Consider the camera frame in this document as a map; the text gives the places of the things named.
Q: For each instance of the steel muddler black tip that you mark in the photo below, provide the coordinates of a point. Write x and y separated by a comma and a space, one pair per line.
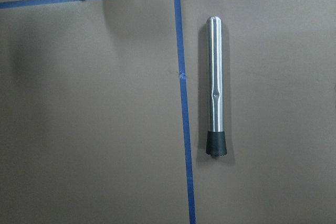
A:
216, 143

